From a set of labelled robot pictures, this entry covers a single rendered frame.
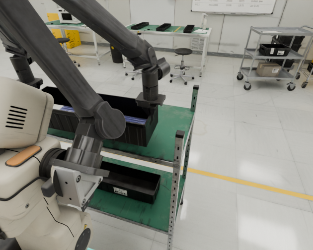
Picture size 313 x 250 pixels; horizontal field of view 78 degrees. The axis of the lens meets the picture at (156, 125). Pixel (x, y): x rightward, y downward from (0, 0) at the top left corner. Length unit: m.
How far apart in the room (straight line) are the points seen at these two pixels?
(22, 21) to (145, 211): 1.18
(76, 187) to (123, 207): 0.95
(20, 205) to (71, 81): 0.29
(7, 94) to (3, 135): 0.08
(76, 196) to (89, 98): 0.22
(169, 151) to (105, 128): 0.43
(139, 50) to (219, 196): 1.57
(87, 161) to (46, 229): 0.35
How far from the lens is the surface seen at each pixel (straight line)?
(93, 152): 0.49
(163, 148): 0.86
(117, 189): 1.40
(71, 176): 0.45
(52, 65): 0.46
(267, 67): 3.95
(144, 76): 0.67
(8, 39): 0.89
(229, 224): 1.81
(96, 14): 0.56
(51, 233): 0.77
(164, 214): 1.36
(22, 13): 0.47
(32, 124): 0.53
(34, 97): 0.53
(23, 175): 0.50
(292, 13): 5.61
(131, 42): 0.61
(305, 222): 2.10
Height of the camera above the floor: 1.54
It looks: 36 degrees down
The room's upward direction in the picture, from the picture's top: straight up
